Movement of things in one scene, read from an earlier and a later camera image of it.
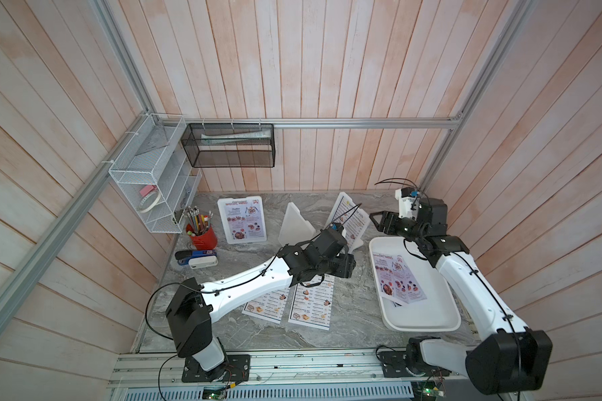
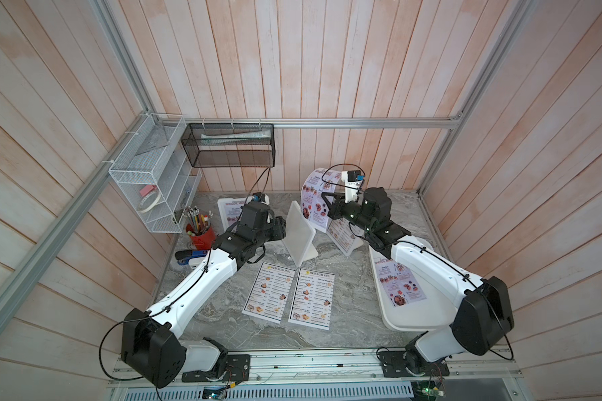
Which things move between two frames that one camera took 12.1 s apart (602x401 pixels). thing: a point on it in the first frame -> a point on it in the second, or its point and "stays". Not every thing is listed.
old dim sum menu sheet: [312, 306] stays
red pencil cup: [199, 227] stays
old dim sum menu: [270, 307] stays
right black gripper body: [406, 228] -> [354, 215]
